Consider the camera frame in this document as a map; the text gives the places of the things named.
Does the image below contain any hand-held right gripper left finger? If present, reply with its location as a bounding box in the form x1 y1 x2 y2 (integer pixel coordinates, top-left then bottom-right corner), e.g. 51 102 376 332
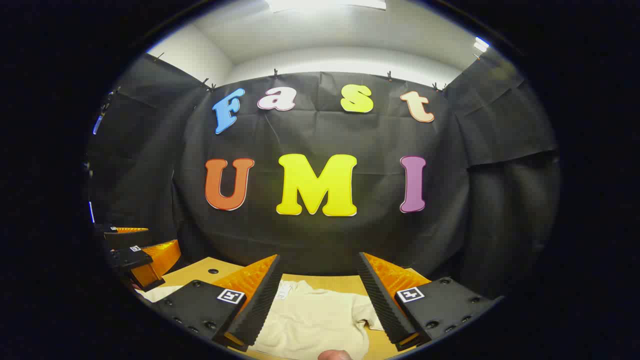
150 254 282 353

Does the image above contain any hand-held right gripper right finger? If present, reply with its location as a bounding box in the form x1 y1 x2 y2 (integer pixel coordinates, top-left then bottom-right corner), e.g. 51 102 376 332
357 252 503 352

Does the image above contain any black backdrop cloth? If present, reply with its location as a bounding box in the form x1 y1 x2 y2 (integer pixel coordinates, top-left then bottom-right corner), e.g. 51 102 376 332
85 50 561 301

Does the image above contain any cream knit sweater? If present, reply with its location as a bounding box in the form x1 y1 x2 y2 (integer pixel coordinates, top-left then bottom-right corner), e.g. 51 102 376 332
136 279 386 360

